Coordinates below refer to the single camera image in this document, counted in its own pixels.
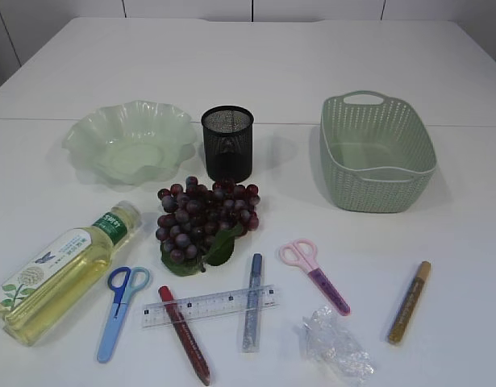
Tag purple artificial grape bunch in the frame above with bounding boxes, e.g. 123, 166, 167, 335
156, 176, 261, 277

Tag pink scissors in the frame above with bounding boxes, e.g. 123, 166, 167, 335
278, 239, 351, 316

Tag blue scissors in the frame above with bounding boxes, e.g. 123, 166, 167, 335
97, 266, 150, 364

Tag clear plastic sheet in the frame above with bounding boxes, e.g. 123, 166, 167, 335
302, 306, 376, 386

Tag yellow tea drink bottle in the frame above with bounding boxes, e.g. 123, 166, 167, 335
0, 201, 141, 346

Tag black mesh pen holder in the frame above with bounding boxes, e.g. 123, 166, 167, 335
201, 106, 254, 183

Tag green wavy plastic plate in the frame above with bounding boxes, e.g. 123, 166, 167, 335
62, 100, 197, 185

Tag green woven plastic basket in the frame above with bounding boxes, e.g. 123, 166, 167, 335
319, 90, 437, 214

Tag silver glitter pen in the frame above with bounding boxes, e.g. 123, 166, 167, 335
242, 253, 263, 353

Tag clear plastic ruler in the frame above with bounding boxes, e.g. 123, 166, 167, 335
140, 285, 281, 328

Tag red glitter pen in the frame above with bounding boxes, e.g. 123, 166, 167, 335
158, 285, 210, 386

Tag gold glitter pen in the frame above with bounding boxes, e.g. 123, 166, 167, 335
387, 261, 431, 345

